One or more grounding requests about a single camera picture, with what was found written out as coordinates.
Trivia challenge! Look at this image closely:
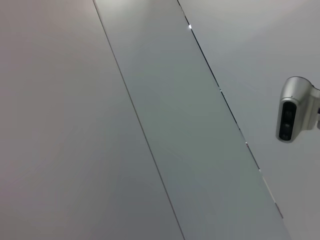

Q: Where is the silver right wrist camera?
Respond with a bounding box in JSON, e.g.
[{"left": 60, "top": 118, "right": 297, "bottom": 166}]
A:
[{"left": 275, "top": 76, "right": 320, "bottom": 144}]

